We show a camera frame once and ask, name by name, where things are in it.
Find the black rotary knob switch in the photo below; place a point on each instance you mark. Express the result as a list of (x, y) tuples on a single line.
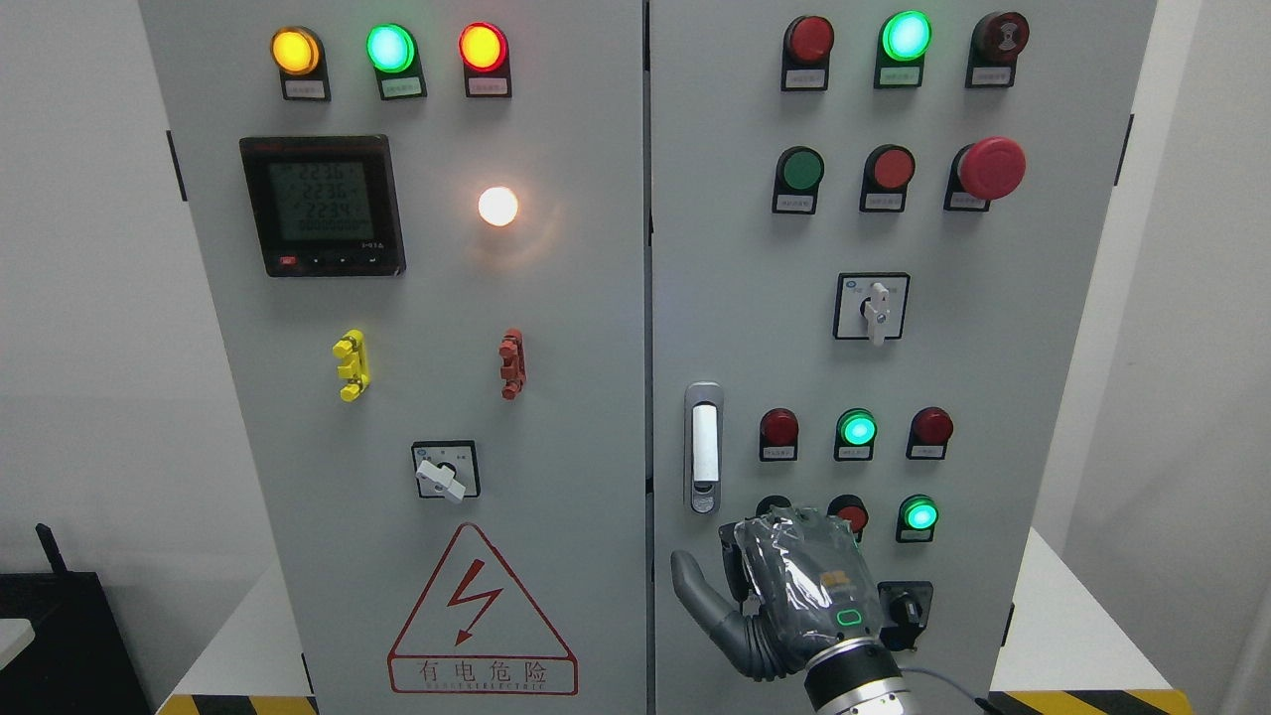
[(906, 606)]

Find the red electric warning sticker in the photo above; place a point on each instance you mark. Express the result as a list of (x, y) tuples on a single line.
[(475, 630)]

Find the red emergency stop button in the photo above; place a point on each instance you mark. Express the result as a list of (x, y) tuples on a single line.
[(982, 172)]

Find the red terminal connector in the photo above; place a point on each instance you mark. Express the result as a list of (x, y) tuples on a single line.
[(513, 369)]

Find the red lit indicator light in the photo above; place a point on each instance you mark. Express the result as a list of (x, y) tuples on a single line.
[(486, 59)]

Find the white rotary switch left door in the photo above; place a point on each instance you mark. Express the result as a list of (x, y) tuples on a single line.
[(447, 469)]

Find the red push button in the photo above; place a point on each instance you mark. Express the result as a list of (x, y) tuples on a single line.
[(850, 509), (887, 173)]

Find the green lit indicator top right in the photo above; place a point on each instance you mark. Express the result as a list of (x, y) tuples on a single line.
[(902, 45)]

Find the green indicator light top left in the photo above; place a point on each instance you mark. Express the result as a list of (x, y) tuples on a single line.
[(393, 55)]

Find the grey left cabinet door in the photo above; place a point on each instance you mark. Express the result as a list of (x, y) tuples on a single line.
[(562, 465)]

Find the red indicator light middle right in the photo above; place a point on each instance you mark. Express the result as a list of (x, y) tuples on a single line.
[(930, 432)]

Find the red push button lower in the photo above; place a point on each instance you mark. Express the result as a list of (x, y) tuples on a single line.
[(850, 509)]

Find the grey cabinet door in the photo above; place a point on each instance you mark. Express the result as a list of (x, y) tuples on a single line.
[(745, 298), (562, 465)]

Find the red push button upper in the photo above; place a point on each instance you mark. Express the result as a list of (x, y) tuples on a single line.
[(887, 173)]

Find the grey right cabinet door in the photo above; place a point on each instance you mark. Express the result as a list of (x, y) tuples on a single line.
[(745, 298)]

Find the dark red buzzer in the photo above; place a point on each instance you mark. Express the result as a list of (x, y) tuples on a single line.
[(994, 49)]

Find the red indicator light top right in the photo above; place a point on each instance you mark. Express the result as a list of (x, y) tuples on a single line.
[(806, 48)]

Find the white rotary switch upper right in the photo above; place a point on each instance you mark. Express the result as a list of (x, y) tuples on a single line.
[(870, 307)]

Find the grey robotic hand plastic covered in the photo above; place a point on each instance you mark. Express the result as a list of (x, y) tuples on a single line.
[(806, 589)]

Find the green lit indicator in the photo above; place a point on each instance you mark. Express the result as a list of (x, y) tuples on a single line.
[(855, 435), (902, 45)]

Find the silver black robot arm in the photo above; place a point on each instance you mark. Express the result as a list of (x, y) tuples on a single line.
[(858, 676)]

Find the red indicator light middle left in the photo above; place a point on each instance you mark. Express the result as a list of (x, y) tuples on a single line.
[(778, 436)]

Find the yellow terminal connector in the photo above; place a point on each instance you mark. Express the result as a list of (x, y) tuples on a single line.
[(350, 353)]

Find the green lit push button lower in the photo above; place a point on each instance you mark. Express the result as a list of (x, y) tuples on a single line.
[(917, 517)]

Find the yellow indicator light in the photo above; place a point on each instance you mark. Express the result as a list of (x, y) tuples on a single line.
[(301, 60)]

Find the white lit indicator light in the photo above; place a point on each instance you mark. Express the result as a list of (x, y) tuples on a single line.
[(498, 206)]

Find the black box with antenna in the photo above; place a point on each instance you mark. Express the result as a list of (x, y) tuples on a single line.
[(77, 662)]

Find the silver door handle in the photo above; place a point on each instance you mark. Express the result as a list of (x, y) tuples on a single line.
[(702, 446)]

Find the green lit indicator middle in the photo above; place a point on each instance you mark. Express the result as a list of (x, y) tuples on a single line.
[(855, 435)]

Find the black digital power meter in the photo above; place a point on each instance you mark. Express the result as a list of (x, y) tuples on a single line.
[(324, 206)]

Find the green push button upper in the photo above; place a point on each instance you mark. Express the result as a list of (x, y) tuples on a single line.
[(798, 175)]

